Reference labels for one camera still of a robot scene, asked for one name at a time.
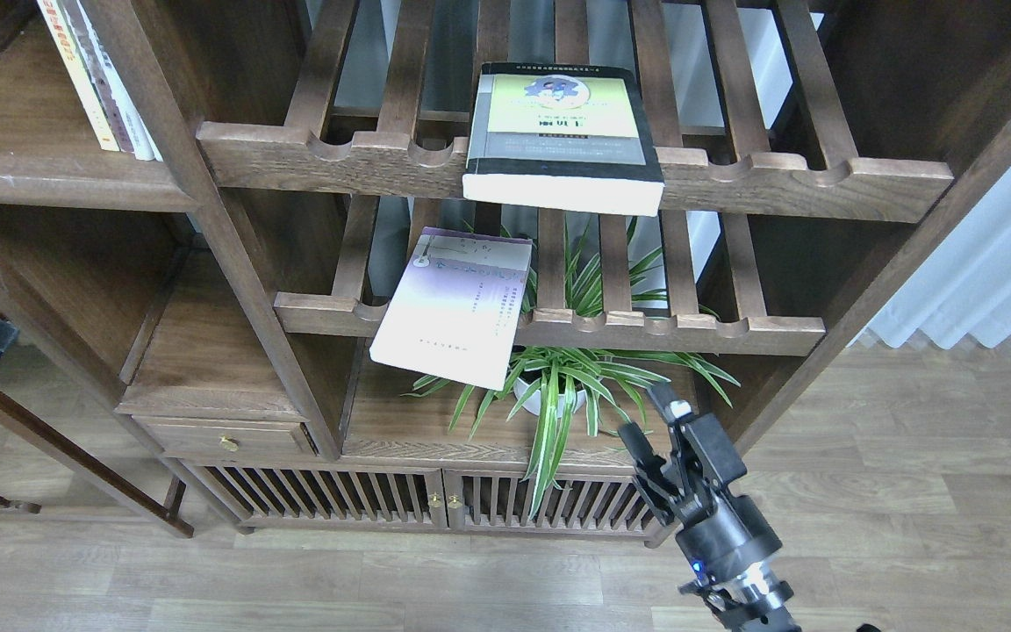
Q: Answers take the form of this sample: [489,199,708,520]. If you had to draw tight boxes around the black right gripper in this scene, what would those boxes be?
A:
[618,381,747,527]

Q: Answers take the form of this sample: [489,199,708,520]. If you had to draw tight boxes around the green and black thick book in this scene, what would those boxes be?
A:
[462,61,663,217]

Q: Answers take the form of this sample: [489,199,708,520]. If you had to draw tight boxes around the colourful 300 paperback book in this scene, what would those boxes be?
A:
[36,1,133,154]

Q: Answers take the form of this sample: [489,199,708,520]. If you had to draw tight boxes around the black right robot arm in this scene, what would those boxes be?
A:
[619,383,799,631]

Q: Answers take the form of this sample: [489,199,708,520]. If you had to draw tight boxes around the spider plant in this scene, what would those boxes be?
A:
[400,215,742,521]

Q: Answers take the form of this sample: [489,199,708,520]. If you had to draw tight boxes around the white plant pot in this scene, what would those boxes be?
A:
[513,370,587,416]

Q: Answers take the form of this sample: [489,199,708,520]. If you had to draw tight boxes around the wooden furniture at left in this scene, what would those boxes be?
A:
[0,339,194,537]

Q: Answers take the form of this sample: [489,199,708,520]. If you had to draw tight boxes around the lavender white paperback book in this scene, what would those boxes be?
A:
[369,227,533,391]

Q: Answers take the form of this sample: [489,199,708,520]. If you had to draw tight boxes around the brass drawer knob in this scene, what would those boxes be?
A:
[219,435,240,452]

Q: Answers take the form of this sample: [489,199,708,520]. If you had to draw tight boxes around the white upright book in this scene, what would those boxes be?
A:
[77,1,153,161]
[140,118,163,162]

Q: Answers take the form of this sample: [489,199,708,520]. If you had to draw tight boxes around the dark wooden bookshelf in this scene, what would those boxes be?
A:
[0,1,1011,547]

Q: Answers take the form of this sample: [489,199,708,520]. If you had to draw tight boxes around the white curtain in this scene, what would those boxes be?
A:
[862,167,1011,348]

